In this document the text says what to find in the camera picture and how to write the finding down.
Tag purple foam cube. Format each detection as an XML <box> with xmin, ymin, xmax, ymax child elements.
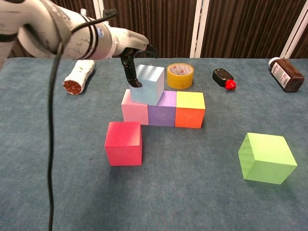
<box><xmin>147</xmin><ymin>90</ymin><xmax>178</xmax><ymax>128</ymax></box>

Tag blue felt table mat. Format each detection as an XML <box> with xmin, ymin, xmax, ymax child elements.
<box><xmin>0</xmin><ymin>57</ymin><xmax>308</xmax><ymax>231</ymax></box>

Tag green foam cube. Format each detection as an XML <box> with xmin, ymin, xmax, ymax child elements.
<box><xmin>238</xmin><ymin>132</ymin><xmax>298</xmax><ymax>185</ymax></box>

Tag white partition post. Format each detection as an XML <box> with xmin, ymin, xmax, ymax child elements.
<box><xmin>92</xmin><ymin>0</ymin><xmax>108</xmax><ymax>19</ymax></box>
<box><xmin>280</xmin><ymin>15</ymin><xmax>308</xmax><ymax>59</ymax></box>
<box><xmin>190</xmin><ymin>0</ymin><xmax>210</xmax><ymax>58</ymax></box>

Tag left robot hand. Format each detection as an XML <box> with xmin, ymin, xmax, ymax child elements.
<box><xmin>112</xmin><ymin>26</ymin><xmax>157</xmax><ymax>89</ymax></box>

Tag brown bottle white cap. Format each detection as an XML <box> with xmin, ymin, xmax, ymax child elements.
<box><xmin>268</xmin><ymin>57</ymin><xmax>305</xmax><ymax>93</ymax></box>

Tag orange foam cube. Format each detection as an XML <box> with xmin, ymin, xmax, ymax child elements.
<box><xmin>175</xmin><ymin>91</ymin><xmax>206</xmax><ymax>129</ymax></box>

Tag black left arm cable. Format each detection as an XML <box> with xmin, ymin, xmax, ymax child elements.
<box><xmin>47</xmin><ymin>8</ymin><xmax>118</xmax><ymax>231</ymax></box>

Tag light blue foam cube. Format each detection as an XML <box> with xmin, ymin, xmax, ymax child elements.
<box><xmin>128</xmin><ymin>64</ymin><xmax>166</xmax><ymax>106</ymax></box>

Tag red foam cube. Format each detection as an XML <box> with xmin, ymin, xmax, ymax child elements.
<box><xmin>104</xmin><ymin>121</ymin><xmax>143</xmax><ymax>167</ymax></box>

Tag black bottle red cap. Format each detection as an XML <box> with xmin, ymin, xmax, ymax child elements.
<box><xmin>212</xmin><ymin>68</ymin><xmax>237</xmax><ymax>91</ymax></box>

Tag yellow tape roll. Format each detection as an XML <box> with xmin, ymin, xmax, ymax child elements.
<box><xmin>166</xmin><ymin>63</ymin><xmax>194</xmax><ymax>90</ymax></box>

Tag white drink bottle yellow cap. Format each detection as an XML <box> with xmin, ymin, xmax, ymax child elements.
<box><xmin>63</xmin><ymin>60</ymin><xmax>96</xmax><ymax>96</ymax></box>

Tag pink foam cube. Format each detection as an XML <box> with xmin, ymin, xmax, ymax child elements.
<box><xmin>121</xmin><ymin>89</ymin><xmax>149</xmax><ymax>126</ymax></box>

